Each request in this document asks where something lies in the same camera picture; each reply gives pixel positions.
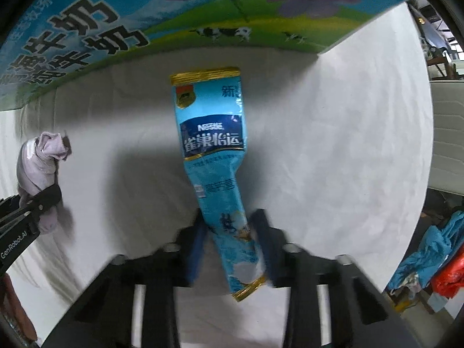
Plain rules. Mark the blue cloth on floor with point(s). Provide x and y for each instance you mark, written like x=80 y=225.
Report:
x=437 y=247

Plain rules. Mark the lilac towel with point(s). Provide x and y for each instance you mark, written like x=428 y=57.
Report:
x=37 y=163

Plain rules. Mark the open cardboard box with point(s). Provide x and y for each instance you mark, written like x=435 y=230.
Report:
x=46 y=43

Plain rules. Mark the blue Nestle powder pouch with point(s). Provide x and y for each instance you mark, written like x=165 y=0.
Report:
x=209 y=113

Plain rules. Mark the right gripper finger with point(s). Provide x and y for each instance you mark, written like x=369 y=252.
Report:
x=358 y=314
x=131 y=302

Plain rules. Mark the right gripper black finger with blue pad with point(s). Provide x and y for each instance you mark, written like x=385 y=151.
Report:
x=20 y=224

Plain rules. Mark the red plastic bag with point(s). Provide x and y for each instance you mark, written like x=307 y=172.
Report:
x=449 y=280

